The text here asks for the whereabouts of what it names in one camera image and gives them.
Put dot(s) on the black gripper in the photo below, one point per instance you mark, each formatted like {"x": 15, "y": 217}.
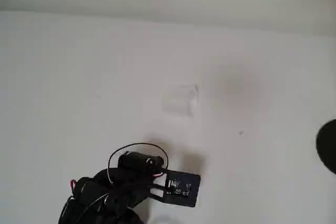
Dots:
{"x": 136, "y": 161}

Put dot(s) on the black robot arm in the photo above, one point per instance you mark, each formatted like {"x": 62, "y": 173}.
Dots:
{"x": 123, "y": 187}

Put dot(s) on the dark round object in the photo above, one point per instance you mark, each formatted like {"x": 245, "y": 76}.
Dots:
{"x": 328, "y": 148}

